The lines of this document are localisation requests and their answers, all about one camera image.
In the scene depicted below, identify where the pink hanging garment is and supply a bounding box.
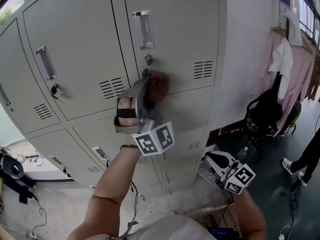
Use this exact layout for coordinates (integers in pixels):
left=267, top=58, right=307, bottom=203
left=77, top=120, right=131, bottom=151
left=269, top=31, right=316, bottom=137

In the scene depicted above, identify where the black device with blue screen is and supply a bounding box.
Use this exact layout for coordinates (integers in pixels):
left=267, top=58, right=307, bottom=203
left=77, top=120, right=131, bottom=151
left=207, top=227, right=238, bottom=240

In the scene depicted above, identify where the person's right forearm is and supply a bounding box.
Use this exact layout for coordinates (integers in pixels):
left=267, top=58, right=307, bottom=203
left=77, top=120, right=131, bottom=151
left=239, top=188, right=267, bottom=240

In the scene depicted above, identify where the white hanging shirt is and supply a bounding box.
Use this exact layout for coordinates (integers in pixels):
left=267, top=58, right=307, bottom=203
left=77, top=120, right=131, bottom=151
left=268, top=37, right=294, bottom=100

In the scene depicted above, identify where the clear plastic water bottle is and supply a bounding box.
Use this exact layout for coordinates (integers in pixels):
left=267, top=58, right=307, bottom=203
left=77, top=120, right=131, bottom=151
left=236, top=146, right=250, bottom=161

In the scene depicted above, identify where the beige hanging garment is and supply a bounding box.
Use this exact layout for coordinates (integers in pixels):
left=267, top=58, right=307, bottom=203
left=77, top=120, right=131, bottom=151
left=299, top=31, right=320, bottom=102

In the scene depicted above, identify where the person's left forearm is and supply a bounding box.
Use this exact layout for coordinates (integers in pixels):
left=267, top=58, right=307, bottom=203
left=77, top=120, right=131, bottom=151
left=67, top=136, right=143, bottom=240

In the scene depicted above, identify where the black floor cable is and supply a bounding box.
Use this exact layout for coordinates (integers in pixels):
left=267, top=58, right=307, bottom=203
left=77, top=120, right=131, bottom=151
left=289, top=180, right=300, bottom=225

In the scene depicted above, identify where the person's white t-shirt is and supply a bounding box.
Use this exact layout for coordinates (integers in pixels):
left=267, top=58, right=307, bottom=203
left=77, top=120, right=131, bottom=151
left=107, top=211, right=216, bottom=240

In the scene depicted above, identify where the black metal chair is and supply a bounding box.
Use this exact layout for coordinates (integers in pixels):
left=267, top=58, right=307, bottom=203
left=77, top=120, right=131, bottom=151
left=246, top=93, right=276, bottom=164

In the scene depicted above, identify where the yellow-green backpack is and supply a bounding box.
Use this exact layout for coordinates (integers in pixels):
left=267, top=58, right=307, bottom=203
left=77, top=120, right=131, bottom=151
left=284, top=100, right=302, bottom=135

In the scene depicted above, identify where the person's left hand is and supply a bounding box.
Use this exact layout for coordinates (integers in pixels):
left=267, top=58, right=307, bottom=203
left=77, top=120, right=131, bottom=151
left=116, top=99, right=138, bottom=127

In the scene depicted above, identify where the brown cleaning cloth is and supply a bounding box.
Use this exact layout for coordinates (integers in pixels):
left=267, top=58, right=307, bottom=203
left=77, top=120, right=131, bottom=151
left=146, top=70, right=171, bottom=104

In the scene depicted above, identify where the wooden slatted platform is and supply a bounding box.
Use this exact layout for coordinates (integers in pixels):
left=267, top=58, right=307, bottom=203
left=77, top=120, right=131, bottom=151
left=196, top=203, right=242, bottom=240

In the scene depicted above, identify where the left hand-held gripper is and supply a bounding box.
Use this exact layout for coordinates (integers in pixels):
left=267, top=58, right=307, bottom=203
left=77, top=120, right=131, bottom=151
left=113, top=74, right=175, bottom=157

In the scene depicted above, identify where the metal key bunch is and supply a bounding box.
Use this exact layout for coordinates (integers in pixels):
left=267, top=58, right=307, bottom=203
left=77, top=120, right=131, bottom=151
left=50, top=83, right=66, bottom=104
left=141, top=53, right=154, bottom=79

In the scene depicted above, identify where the grey metal locker door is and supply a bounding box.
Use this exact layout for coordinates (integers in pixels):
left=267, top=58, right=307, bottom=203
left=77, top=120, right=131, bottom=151
left=123, top=0, right=221, bottom=95

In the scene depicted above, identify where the thin black device cable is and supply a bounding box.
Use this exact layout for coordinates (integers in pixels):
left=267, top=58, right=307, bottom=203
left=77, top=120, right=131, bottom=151
left=219, top=200, right=235, bottom=230

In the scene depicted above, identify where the white power strip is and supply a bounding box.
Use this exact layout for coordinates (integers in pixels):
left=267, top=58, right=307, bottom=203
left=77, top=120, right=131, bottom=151
left=278, top=225, right=291, bottom=240

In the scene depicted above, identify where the dark metal stand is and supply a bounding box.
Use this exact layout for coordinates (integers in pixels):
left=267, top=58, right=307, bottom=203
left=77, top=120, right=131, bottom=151
left=0, top=146, right=38, bottom=205

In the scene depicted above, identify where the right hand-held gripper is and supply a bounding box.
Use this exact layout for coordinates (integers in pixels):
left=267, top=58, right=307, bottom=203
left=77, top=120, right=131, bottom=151
left=205, top=150, right=256, bottom=196

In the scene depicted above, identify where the grey metal locker unit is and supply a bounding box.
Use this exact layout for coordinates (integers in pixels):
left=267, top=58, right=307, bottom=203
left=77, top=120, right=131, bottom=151
left=0, top=0, right=227, bottom=204

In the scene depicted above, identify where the off-white hanging jacket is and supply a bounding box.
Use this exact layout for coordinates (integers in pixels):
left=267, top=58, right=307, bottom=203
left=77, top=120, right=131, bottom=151
left=278, top=10, right=303, bottom=47

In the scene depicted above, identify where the black printed tote bag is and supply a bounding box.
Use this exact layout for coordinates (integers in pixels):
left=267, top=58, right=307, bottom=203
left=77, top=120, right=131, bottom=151
left=246, top=88, right=283, bottom=137

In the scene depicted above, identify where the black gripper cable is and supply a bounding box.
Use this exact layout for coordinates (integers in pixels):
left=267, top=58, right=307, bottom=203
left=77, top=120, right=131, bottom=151
left=127, top=180, right=140, bottom=231

